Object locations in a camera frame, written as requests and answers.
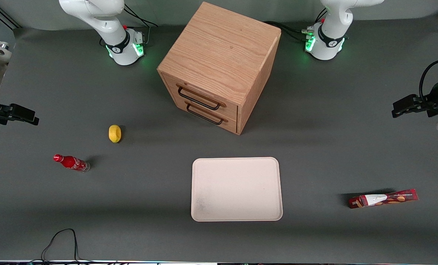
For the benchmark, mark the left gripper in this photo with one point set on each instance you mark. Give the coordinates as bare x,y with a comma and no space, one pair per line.
433,98

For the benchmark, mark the red cookie box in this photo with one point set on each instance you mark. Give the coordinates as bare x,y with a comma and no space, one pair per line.
388,198

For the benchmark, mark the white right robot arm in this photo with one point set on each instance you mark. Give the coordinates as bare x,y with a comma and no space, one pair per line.
108,22

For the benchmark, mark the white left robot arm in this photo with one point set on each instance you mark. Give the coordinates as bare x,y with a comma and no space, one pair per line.
331,22

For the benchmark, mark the beige rectangular tray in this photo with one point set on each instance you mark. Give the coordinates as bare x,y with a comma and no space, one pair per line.
237,189

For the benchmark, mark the red cola bottle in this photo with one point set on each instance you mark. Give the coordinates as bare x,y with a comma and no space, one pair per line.
71,162

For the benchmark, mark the yellow lemon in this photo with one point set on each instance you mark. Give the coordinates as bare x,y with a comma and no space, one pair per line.
115,133

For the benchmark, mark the wooden two-drawer cabinet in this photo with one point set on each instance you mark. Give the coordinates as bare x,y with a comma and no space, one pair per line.
218,48

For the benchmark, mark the black metal frame rail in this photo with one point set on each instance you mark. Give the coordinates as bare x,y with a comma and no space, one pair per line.
5,17

